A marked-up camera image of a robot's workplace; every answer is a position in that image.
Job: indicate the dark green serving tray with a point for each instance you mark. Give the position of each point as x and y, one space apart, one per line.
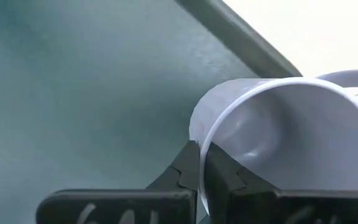
89 93

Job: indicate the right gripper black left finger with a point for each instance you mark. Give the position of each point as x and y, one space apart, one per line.
166 205

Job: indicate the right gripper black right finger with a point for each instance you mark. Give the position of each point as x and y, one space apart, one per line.
259 205

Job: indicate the white plastic cup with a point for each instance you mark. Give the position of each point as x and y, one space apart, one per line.
291 130

